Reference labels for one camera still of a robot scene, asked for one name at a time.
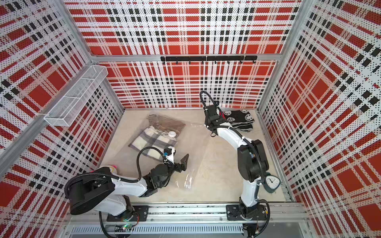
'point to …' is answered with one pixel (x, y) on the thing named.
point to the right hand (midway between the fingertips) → (216, 116)
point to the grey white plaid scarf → (153, 138)
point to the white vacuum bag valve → (172, 134)
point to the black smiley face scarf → (241, 119)
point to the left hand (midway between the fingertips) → (184, 153)
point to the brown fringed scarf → (164, 124)
